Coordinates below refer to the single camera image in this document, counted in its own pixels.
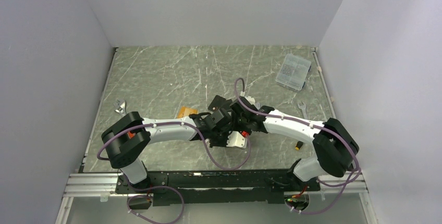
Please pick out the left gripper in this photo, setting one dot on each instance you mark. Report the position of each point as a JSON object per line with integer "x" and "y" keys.
{"x": 226, "y": 129}

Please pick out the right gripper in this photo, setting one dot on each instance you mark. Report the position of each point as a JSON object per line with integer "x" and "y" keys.
{"x": 234, "y": 125}

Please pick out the black card stack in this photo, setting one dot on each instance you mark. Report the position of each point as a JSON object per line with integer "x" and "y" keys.
{"x": 219, "y": 102}

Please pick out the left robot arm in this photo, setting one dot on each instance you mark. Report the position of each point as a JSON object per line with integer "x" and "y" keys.
{"x": 125, "y": 140}

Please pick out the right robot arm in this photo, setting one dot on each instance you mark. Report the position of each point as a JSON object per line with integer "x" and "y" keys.
{"x": 334, "y": 149}

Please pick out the gold card stack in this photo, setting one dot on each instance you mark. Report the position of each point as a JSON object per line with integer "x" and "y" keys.
{"x": 186, "y": 111}

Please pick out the silver wrench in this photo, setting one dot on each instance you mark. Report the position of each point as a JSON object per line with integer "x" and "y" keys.
{"x": 302, "y": 107}

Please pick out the black yellow screwdriver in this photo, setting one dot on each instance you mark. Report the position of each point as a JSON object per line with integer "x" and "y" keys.
{"x": 299, "y": 145}

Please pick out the clear plastic screw box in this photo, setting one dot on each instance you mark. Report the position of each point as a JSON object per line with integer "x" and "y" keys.
{"x": 293, "y": 72}

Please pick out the small metal clip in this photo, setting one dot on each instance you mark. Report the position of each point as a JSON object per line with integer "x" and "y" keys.
{"x": 120, "y": 107}

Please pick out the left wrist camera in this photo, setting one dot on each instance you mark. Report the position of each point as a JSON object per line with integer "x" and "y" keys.
{"x": 236, "y": 140}

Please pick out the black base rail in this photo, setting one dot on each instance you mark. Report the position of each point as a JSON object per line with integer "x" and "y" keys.
{"x": 218, "y": 186}

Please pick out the aluminium frame rail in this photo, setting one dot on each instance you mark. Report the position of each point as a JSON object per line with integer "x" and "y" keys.
{"x": 109, "y": 184}

